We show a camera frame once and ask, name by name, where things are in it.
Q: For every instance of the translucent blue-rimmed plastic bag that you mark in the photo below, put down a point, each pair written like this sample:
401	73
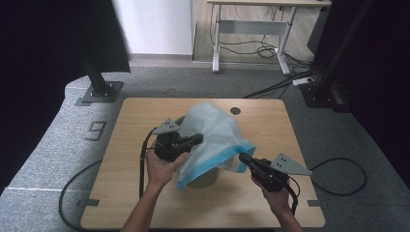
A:
216	135

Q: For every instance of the black metal stand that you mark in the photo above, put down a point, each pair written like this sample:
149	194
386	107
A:
100	88
322	90

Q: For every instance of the white panel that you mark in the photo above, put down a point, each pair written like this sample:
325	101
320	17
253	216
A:
154	25

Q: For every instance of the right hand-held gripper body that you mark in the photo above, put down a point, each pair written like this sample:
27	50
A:
274	175

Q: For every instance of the person's right hand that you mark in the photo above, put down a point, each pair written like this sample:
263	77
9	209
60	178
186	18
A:
278	201

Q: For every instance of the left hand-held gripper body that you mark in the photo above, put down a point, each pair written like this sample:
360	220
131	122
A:
166	146

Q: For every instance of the black curtain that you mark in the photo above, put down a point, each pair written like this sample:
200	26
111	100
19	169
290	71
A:
48	48
380	64

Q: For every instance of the white power strip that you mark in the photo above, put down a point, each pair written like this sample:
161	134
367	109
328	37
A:
303	81

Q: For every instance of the person's left hand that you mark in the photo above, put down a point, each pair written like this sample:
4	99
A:
161	172

